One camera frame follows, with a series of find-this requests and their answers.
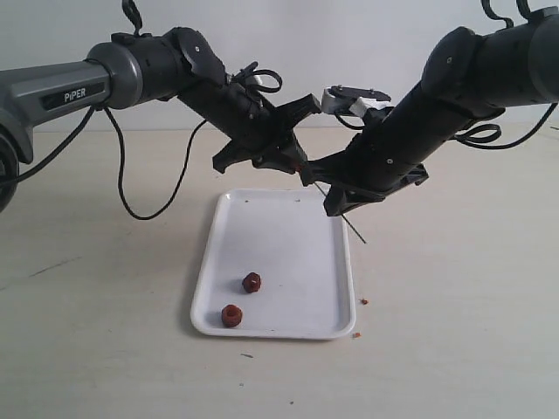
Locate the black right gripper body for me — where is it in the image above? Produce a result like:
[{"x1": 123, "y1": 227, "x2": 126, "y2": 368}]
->
[{"x1": 345, "y1": 106, "x2": 429, "y2": 192}]

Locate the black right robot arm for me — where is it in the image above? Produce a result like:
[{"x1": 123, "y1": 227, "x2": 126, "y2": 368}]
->
[{"x1": 300, "y1": 1, "x2": 558, "y2": 216}]

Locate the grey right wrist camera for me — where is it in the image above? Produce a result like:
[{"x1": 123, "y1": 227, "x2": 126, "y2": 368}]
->
[{"x1": 321, "y1": 85, "x2": 393, "y2": 118}]

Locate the white rectangular plastic tray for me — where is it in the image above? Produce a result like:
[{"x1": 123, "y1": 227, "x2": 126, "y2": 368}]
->
[{"x1": 190, "y1": 189, "x2": 356, "y2": 340}]

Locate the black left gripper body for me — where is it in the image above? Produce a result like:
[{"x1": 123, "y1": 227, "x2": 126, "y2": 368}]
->
[{"x1": 211, "y1": 83, "x2": 295, "y2": 173}]

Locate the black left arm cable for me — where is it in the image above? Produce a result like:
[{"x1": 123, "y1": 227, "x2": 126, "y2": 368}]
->
[{"x1": 0, "y1": 0, "x2": 285, "y2": 220}]

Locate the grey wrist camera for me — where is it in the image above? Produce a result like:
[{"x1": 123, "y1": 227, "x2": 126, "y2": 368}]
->
[
  {"x1": 245, "y1": 74, "x2": 264, "y2": 89},
  {"x1": 321, "y1": 85, "x2": 393, "y2": 118}
]

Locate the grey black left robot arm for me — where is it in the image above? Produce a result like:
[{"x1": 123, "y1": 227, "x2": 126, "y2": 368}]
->
[{"x1": 1, "y1": 27, "x2": 320, "y2": 205}]

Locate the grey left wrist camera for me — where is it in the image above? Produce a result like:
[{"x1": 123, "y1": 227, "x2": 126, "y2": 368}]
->
[{"x1": 245, "y1": 74, "x2": 264, "y2": 89}]

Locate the thin metal skewer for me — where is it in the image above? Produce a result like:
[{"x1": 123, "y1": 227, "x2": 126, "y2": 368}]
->
[{"x1": 300, "y1": 161, "x2": 367, "y2": 244}]

